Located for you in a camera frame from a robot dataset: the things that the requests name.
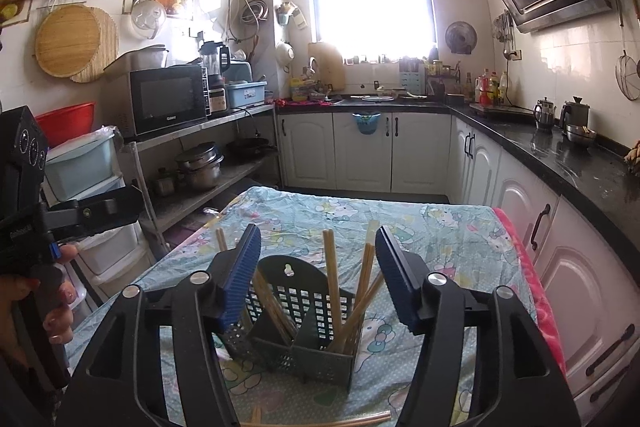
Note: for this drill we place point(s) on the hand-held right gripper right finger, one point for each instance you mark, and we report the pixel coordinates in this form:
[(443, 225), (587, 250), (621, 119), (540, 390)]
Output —
[(395, 282)]

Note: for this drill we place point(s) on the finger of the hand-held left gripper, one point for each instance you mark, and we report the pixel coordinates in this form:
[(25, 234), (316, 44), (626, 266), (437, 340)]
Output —
[(107, 209)]

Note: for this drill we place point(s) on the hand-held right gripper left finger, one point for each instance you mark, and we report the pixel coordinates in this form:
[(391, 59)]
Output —
[(242, 277)]

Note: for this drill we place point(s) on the pile of wooden chopsticks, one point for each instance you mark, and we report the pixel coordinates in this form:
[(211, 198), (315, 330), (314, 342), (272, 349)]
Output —
[(331, 277)]

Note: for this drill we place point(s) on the green plastic utensil holder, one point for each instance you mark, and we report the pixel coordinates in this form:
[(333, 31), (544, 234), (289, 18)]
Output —
[(320, 359)]

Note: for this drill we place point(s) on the small hanging utensils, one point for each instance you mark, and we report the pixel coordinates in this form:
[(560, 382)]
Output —
[(504, 32)]

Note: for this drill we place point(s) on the person's left hand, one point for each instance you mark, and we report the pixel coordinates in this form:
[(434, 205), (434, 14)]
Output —
[(15, 312)]

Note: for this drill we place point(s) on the plastic drawer unit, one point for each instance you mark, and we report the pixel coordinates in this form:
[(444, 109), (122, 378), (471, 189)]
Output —
[(80, 167)]

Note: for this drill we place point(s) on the red plastic basin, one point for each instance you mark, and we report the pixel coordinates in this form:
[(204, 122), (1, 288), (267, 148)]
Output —
[(70, 119)]

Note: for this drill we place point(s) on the small steel pot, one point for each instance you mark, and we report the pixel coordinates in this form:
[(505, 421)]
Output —
[(162, 183)]

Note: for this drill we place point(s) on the cartoon printed tablecloth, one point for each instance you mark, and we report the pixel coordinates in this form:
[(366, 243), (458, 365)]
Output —
[(440, 227)]

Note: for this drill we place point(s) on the stacked steel pots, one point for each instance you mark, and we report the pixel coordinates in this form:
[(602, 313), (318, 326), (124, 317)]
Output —
[(200, 172)]

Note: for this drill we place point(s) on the round bamboo tray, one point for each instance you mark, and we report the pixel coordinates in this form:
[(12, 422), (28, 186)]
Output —
[(65, 39)]

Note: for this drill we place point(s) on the black microwave oven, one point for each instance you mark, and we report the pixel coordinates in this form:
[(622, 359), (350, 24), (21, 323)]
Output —
[(165, 99)]

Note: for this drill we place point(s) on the metal shelf rack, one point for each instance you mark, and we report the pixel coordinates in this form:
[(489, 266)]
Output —
[(200, 124)]

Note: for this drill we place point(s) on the black frying pan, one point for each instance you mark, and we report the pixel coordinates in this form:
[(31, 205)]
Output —
[(250, 148)]

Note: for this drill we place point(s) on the round woven straw tray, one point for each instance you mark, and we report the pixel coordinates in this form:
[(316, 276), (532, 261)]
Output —
[(109, 57)]

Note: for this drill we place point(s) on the pink blanket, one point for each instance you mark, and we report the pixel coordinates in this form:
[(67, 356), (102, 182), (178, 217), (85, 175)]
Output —
[(530, 287)]

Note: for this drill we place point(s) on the steel pan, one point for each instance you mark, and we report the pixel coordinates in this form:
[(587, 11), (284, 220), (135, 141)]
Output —
[(145, 57)]

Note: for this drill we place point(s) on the blue hanging bin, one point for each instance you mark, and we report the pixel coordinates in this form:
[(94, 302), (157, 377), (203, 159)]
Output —
[(366, 125)]

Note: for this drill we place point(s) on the black blender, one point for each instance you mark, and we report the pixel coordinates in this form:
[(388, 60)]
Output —
[(212, 67)]

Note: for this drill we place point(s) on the red cloth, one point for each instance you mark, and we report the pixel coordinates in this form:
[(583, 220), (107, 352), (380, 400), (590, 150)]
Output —
[(300, 104)]

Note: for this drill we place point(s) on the glass pot lid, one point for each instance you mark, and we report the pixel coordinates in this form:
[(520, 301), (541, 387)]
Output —
[(147, 18)]

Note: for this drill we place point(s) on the yellow container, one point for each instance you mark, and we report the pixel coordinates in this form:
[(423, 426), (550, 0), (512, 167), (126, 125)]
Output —
[(300, 89)]

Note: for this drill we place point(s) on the pale blue drawer organizer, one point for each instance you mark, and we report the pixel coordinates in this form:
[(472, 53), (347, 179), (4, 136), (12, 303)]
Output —
[(412, 79)]

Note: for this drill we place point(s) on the cluster of condiment bottles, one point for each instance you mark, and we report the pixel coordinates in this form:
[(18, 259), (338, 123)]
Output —
[(487, 89)]

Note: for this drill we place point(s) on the black kitchen countertop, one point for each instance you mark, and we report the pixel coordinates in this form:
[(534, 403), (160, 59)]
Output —
[(575, 152)]

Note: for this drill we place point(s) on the steel coffee press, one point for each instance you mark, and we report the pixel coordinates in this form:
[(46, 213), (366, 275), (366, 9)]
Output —
[(545, 116)]

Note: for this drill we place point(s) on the white hanging colander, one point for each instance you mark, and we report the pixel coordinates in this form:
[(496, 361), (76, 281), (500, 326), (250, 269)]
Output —
[(285, 55)]

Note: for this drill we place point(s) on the beige cutting board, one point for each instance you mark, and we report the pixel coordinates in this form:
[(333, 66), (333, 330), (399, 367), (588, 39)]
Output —
[(327, 64)]

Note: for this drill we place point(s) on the steel kettle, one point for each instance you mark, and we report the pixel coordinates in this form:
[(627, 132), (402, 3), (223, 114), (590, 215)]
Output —
[(574, 114)]

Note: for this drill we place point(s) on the ginger roots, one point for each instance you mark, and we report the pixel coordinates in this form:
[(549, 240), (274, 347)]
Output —
[(634, 153)]

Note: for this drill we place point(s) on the round wall fan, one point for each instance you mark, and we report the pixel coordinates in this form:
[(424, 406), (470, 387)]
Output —
[(461, 37)]

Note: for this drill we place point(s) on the wall power outlet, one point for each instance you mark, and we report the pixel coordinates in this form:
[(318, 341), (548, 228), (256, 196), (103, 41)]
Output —
[(513, 55)]

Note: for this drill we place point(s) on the white wall holder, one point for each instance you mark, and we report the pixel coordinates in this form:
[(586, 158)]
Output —
[(287, 13)]

